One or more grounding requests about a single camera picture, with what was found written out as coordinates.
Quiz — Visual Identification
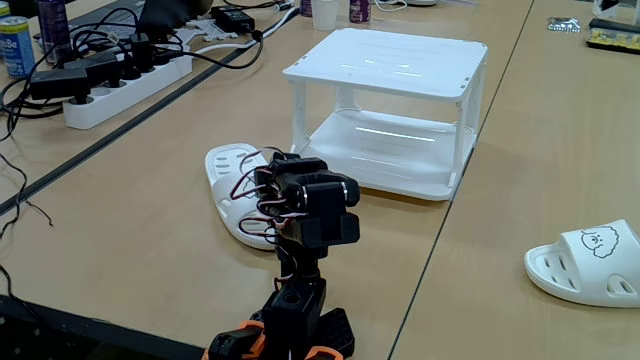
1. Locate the black laptop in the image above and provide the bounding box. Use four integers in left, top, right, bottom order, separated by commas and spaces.
69, 0, 216, 39

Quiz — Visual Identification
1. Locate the white printed bracket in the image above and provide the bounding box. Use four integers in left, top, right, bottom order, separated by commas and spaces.
169, 27, 201, 49
192, 18, 239, 44

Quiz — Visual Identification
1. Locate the black yellow box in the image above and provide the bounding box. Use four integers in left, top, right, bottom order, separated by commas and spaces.
585, 17, 640, 55

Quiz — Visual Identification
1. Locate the white two-tier shoe rack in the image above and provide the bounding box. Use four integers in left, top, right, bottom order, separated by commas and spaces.
282, 27, 489, 202

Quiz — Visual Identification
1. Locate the blue white drink can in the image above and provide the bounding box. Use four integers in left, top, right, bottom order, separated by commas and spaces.
0, 15, 37, 79

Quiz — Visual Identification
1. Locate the black plug adapter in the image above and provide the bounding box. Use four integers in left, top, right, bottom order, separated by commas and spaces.
28, 67, 94, 105

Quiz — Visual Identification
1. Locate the thin black loose cable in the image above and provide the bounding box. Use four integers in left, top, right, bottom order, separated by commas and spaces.
0, 152, 55, 241

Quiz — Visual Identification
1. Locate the black cable with inline connector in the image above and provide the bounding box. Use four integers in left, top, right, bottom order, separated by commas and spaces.
169, 28, 265, 71

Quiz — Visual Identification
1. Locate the white paper cup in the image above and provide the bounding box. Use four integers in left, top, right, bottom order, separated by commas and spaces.
310, 0, 340, 32

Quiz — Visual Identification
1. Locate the thin white cable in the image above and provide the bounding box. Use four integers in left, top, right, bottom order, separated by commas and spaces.
372, 0, 409, 13

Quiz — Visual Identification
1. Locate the white box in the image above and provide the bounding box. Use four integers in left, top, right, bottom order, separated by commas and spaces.
592, 0, 640, 21

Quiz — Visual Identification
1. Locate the black power plug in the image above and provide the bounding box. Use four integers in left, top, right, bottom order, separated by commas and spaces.
128, 32, 154, 74

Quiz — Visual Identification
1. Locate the white power strip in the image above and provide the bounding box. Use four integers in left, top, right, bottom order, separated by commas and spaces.
62, 52, 194, 131

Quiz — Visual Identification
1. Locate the black power adapter brick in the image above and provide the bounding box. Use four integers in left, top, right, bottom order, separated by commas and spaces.
63, 49, 124, 90

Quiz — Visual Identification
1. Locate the black power supply brick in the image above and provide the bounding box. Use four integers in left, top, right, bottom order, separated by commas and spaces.
209, 4, 257, 34

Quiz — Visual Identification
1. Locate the thick white power cord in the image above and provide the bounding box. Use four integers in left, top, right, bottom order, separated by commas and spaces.
192, 5, 301, 56

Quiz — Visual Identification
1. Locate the silver foil wrapper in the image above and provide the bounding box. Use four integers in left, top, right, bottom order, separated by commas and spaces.
546, 16, 583, 35

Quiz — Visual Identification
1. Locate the tall purple drink can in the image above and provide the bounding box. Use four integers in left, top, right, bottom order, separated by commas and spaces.
35, 0, 74, 66

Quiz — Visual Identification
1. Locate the white slipper with dog print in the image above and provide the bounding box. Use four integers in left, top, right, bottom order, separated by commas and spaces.
523, 218, 640, 309
204, 143, 281, 251

